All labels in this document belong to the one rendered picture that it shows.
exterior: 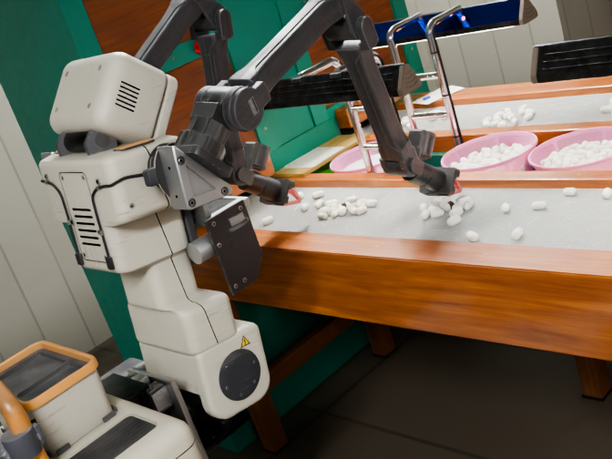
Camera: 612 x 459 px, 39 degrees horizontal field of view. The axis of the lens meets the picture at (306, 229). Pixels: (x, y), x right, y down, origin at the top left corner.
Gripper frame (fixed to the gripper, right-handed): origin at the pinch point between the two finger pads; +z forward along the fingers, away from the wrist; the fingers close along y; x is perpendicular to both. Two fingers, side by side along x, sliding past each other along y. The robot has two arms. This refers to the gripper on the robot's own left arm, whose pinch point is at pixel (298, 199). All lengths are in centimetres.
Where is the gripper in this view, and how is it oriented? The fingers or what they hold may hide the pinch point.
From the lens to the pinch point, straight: 233.2
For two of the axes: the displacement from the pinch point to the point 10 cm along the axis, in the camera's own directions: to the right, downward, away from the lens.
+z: 7.0, 2.5, 6.7
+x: -2.1, 9.7, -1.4
